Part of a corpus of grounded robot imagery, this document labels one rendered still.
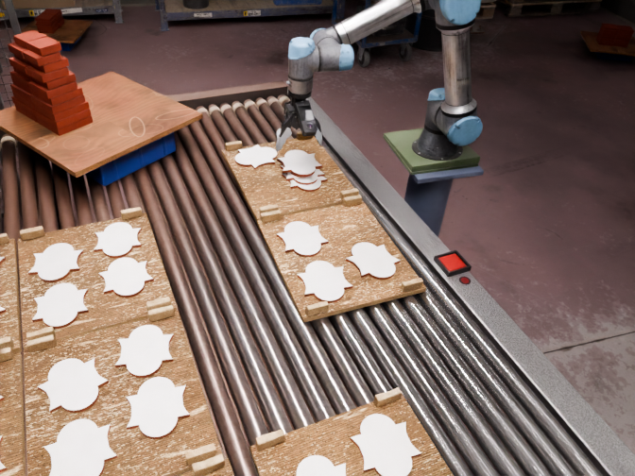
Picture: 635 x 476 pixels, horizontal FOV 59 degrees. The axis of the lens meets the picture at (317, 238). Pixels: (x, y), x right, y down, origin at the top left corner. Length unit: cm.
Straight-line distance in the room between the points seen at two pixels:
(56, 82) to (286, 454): 130
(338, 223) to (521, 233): 188
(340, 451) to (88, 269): 82
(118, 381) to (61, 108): 96
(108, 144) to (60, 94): 21
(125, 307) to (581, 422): 109
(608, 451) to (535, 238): 215
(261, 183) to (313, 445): 93
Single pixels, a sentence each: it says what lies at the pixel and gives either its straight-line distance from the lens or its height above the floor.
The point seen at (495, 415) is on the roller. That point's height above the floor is 92.
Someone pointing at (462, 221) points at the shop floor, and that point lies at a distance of 337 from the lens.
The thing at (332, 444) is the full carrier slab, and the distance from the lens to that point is 121.
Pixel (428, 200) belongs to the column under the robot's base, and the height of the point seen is 72.
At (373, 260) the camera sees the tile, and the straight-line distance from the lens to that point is 156.
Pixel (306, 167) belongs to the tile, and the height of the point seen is 98.
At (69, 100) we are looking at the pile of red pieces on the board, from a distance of 197.
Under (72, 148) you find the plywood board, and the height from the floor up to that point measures 104.
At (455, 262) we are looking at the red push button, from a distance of 164.
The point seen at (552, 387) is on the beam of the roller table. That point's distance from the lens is 144.
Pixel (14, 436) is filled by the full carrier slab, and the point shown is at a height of 94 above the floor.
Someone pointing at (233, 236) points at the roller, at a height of 92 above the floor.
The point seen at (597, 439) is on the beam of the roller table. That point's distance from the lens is 141.
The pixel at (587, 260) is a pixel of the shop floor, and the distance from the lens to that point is 340.
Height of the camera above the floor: 198
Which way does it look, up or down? 40 degrees down
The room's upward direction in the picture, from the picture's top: 4 degrees clockwise
